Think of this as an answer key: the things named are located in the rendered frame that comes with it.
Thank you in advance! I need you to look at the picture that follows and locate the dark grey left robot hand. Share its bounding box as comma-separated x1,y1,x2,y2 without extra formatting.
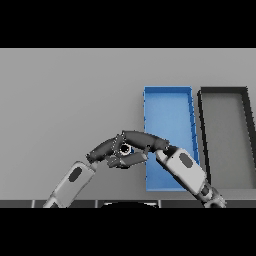
85,134,132,170

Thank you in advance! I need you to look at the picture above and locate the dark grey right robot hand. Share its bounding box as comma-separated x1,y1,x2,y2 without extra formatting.
113,130,171,168

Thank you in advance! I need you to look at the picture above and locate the blue bin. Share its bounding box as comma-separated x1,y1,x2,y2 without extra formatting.
142,86,201,192

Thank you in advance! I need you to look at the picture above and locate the dark grey bin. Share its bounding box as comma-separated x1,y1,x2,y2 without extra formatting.
196,86,256,190

